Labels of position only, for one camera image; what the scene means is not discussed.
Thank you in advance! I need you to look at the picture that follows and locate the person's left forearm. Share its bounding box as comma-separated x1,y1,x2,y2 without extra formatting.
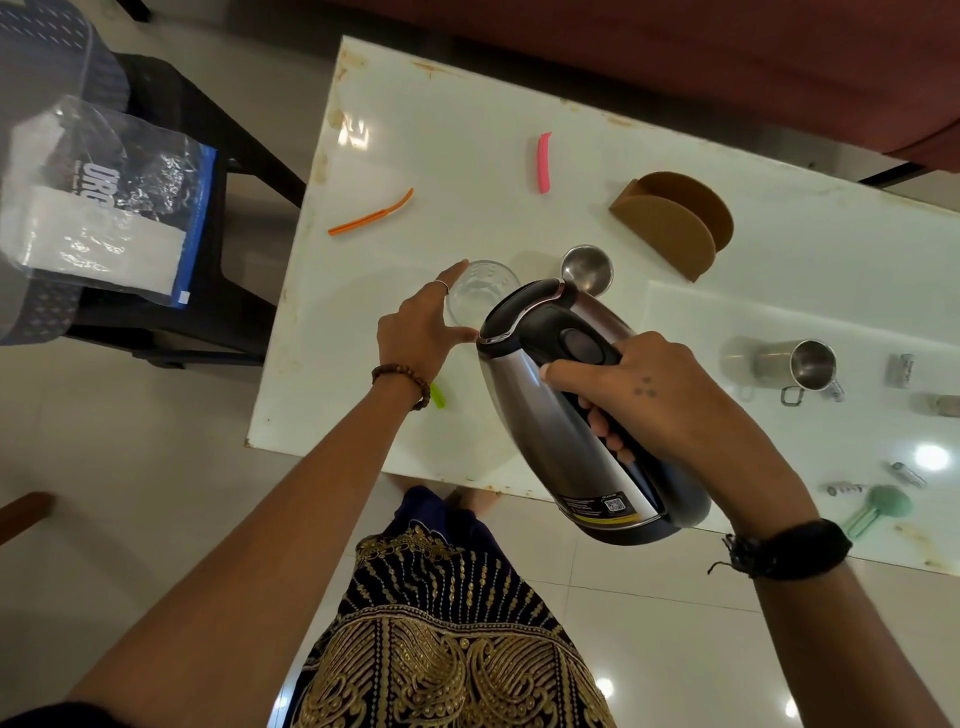
67,382,433,728

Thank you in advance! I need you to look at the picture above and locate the green handheld fan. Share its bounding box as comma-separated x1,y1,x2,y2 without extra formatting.
839,485,915,541

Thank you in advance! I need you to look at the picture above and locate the steel electric kettle black handle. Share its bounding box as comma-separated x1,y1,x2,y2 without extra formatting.
476,278,712,547

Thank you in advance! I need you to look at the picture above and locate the person's left hand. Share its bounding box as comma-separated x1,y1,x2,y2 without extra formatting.
376,259,481,388

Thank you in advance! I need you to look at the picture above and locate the person's right foot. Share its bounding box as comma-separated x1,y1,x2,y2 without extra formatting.
449,487,500,519

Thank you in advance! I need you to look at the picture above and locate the white glossy table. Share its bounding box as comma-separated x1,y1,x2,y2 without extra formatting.
245,35,960,579

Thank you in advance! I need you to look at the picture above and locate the black shirt sleeve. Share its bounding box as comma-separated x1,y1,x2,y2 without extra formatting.
0,701,144,728

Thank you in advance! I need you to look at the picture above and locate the brown wooden chair leg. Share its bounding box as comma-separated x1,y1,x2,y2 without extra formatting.
0,491,58,547

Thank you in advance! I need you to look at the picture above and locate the person's right hand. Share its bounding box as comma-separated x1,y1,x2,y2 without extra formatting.
539,331,819,538

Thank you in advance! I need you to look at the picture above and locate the black braided wristband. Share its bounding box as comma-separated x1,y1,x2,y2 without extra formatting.
707,518,854,581

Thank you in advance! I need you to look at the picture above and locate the stainless steel mug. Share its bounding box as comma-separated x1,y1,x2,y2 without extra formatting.
753,338,847,408
560,244,615,296

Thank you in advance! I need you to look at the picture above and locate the person's right forearm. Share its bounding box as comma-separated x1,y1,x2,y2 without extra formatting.
749,558,960,728

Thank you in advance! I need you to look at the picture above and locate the red fabric sofa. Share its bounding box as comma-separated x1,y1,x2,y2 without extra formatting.
329,0,960,189

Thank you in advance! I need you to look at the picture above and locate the clear drinking glass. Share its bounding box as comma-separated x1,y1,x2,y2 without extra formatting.
444,259,521,329

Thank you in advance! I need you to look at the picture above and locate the brown napkin holder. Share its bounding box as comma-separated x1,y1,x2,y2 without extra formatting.
608,171,736,284

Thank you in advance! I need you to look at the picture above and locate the clear plastic zip bag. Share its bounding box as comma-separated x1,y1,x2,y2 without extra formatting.
0,95,219,309

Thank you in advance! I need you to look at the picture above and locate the thin orange bag sealing clip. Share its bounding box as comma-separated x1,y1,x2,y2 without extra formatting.
327,187,415,238

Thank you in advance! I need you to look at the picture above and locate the black plastic stool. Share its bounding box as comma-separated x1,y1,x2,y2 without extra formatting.
63,52,307,370

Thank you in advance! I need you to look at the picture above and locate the dark gold patterned garment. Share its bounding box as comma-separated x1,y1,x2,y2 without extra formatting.
288,485,618,728

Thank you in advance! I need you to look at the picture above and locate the brown beaded bracelet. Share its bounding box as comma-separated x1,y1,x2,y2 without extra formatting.
371,364,433,412

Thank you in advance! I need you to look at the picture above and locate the grey plastic basket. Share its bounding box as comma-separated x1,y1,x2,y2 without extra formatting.
0,0,133,346

